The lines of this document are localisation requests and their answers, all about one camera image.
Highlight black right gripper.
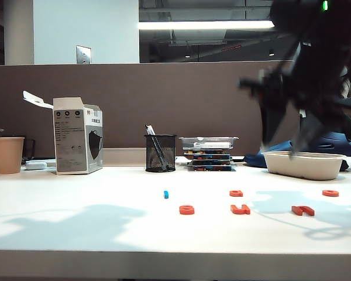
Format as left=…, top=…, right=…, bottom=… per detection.
left=239, top=66, right=351, bottom=159

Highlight orange letter n magnet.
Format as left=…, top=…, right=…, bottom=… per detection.
left=291, top=205, right=315, bottom=217

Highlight orange letter u magnet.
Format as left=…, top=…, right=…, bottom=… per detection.
left=230, top=204, right=251, bottom=215

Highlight blue cloth bag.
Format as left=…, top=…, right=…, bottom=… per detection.
left=244, top=140, right=295, bottom=169

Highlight beige oblong pulp tray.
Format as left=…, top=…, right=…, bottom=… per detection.
left=261, top=150, right=346, bottom=181

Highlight white flat box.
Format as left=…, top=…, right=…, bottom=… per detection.
left=192, top=142, right=232, bottom=149

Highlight clear plastic tray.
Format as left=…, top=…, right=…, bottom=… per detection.
left=178, top=136, right=239, bottom=152

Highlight black mesh pen holder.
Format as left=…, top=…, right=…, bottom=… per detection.
left=144, top=134, right=177, bottom=173

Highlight white ceiling light strip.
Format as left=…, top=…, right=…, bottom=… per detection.
left=138, top=20, right=277, bottom=31

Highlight black pen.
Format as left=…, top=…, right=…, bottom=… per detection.
left=148, top=126, right=165, bottom=172

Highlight white capped pen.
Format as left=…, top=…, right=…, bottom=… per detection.
left=144, top=125, right=168, bottom=172

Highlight brown desk partition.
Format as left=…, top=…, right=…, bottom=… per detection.
left=0, top=60, right=301, bottom=159

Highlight grey face mask carton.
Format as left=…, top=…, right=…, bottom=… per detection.
left=22, top=90, right=104, bottom=176

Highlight dark drinking glass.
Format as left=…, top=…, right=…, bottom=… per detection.
left=22, top=139, right=36, bottom=165

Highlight brown paper cup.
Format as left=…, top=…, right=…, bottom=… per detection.
left=0, top=136, right=26, bottom=176

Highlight beige partition base rail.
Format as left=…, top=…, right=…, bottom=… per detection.
left=102, top=148, right=149, bottom=168

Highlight metal wall plate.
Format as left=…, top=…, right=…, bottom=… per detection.
left=75, top=46, right=92, bottom=64

